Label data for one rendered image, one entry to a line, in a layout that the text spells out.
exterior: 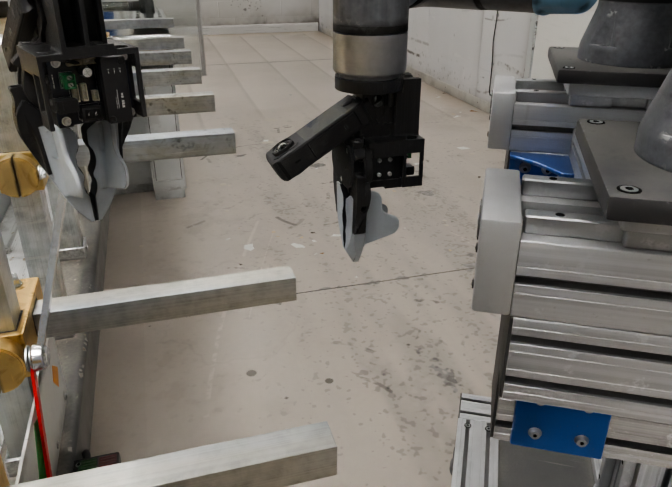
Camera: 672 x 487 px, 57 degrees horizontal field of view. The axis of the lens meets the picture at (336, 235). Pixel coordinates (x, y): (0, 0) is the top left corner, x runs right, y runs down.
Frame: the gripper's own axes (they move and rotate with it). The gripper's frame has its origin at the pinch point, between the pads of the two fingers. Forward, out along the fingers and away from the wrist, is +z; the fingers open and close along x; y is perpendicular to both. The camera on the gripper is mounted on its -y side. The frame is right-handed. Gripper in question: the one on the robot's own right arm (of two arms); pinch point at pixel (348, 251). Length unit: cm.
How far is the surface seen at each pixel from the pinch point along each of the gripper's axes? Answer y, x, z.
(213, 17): 77, 885, 65
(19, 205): -37.2, 19.2, -2.5
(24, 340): -33.8, -6.5, 1.4
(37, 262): -36.6, 19.2, 5.6
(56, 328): -31.9, -1.6, 3.5
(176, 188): -14, 250, 82
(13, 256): -51, 66, 26
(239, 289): -13.0, -1.6, 2.0
